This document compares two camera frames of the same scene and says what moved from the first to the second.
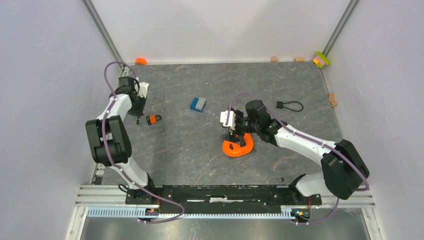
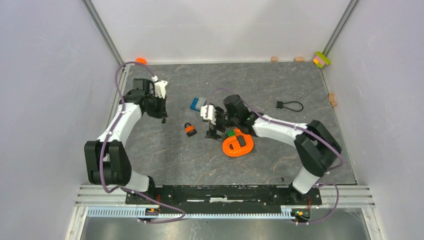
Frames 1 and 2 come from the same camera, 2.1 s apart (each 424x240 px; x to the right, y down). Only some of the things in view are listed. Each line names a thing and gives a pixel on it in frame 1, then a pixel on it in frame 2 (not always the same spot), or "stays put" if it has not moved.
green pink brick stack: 321,59 stays put
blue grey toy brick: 198,104 stays put
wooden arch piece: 331,96 stays put
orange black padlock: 152,119 → 190,131
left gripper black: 139,112 → 162,113
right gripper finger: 232,138 → 214,134
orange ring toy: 233,149 stays put
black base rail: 223,196 stays put
